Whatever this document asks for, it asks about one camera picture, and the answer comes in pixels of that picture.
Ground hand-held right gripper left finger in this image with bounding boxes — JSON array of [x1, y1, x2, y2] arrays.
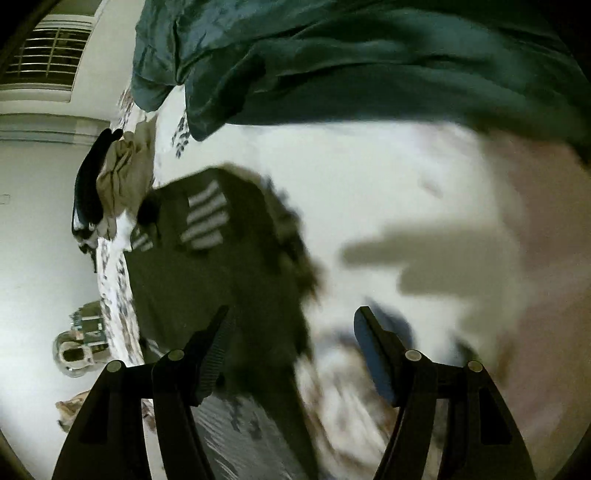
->
[[52, 305, 232, 480]]

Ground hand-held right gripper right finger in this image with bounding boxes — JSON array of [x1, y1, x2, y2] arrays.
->
[[353, 305, 537, 480]]

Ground dark shorts with white stripes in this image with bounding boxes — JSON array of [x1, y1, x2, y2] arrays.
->
[[124, 162, 324, 407]]

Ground tan crumpled cloth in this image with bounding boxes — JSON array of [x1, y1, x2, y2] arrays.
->
[[55, 389, 155, 432]]

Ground white floral bed sheet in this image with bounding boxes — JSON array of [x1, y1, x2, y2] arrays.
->
[[95, 88, 527, 480]]

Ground beige garment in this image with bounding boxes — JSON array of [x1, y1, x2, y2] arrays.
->
[[95, 121, 156, 240]]

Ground black garment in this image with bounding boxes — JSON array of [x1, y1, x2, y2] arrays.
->
[[71, 128, 124, 254]]

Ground teal blanket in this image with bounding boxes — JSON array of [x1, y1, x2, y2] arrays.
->
[[130, 0, 591, 162]]

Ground window with white blinds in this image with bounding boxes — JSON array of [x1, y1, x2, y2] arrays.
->
[[0, 11, 105, 104]]

